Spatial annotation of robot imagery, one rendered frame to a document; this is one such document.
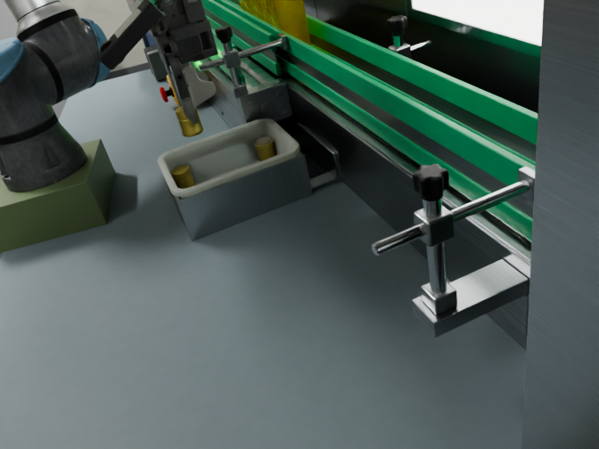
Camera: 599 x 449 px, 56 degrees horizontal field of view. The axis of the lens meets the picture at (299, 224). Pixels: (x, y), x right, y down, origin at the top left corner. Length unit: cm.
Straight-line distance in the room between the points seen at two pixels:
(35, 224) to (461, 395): 78
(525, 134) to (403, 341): 27
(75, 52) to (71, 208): 28
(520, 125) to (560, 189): 45
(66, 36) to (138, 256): 43
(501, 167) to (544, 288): 34
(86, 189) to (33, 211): 10
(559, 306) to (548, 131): 8
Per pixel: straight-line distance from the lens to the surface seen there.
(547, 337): 29
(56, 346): 86
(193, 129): 96
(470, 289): 59
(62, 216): 108
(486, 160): 61
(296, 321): 74
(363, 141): 84
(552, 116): 22
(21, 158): 110
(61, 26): 114
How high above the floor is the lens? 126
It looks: 34 degrees down
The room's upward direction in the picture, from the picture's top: 13 degrees counter-clockwise
